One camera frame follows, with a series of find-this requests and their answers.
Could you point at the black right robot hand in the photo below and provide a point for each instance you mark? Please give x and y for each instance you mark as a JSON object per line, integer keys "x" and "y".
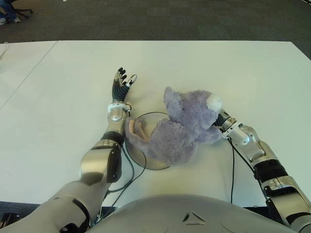
{"x": 226, "y": 120}

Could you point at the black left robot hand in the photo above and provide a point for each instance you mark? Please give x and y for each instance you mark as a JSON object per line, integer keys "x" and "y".
{"x": 118, "y": 93}

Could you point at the purple plush bunny doll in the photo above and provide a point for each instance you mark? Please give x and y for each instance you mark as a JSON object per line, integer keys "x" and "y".
{"x": 184, "y": 114}

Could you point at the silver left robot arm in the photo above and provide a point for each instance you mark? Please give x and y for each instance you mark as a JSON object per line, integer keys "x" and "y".
{"x": 94, "y": 160}

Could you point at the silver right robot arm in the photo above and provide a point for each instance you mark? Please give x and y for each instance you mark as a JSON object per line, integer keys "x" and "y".
{"x": 267, "y": 167}

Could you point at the white plate with black rim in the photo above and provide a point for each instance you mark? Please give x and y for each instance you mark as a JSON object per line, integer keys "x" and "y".
{"x": 155, "y": 165}

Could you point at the silver robot torso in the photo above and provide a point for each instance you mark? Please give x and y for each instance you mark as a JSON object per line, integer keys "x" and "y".
{"x": 170, "y": 216}

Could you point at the black office chair base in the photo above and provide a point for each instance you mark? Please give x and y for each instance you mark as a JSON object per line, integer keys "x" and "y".
{"x": 24, "y": 11}

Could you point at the black device beneath table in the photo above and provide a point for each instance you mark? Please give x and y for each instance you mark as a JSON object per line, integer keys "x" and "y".
{"x": 9, "y": 218}

